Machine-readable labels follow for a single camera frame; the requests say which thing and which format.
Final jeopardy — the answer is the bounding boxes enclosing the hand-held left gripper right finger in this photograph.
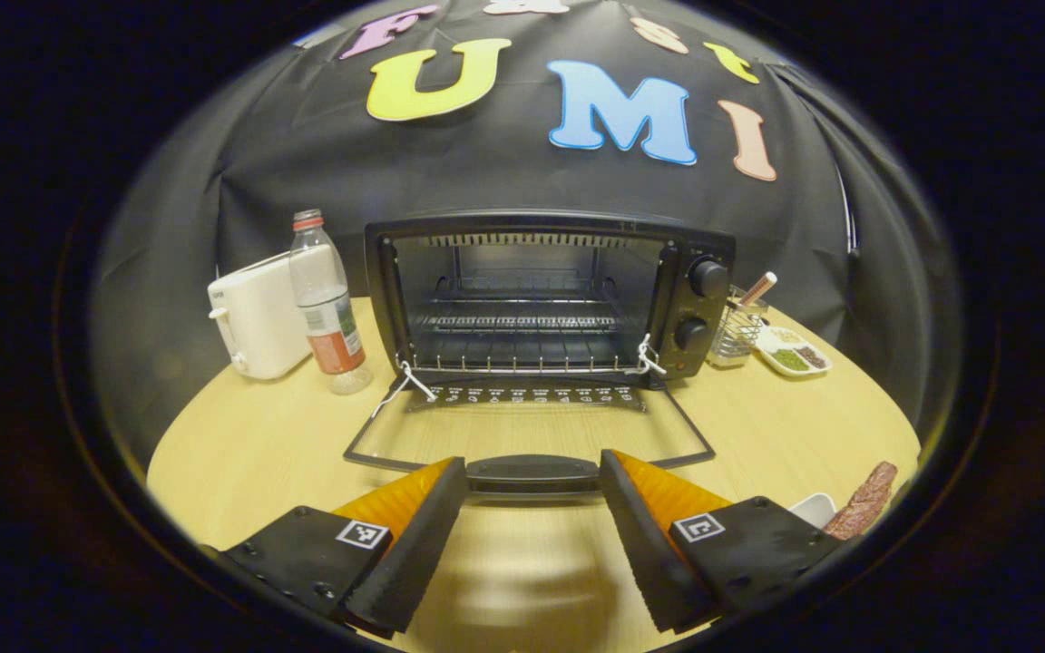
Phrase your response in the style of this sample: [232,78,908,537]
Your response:
[598,448,845,635]

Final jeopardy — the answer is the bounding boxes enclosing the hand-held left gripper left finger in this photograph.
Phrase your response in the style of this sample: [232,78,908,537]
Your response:
[217,456,471,635]

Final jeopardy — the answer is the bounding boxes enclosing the red-brown meat strip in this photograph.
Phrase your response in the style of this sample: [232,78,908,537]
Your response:
[824,461,899,541]

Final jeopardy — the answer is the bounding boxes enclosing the black electric oven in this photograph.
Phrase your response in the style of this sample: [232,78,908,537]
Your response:
[343,210,737,495]

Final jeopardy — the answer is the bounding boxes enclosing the small white tray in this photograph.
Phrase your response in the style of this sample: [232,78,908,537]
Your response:
[787,492,838,530]

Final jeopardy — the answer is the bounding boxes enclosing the clear plastic bottle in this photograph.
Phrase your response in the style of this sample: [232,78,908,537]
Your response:
[289,210,375,395]

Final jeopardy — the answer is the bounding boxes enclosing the white divided bean plate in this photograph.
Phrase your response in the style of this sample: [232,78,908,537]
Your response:
[754,325,834,378]

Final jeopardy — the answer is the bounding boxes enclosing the white toaster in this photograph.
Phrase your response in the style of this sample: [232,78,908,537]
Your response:
[207,245,337,380]

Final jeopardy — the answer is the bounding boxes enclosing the striped tube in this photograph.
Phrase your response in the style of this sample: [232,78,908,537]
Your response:
[738,272,778,309]

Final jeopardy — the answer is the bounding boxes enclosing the white string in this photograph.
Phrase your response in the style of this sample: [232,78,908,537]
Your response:
[636,334,669,376]
[370,358,440,420]

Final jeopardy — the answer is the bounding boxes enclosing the wire mesh basket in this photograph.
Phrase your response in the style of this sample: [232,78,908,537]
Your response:
[707,286,770,368]

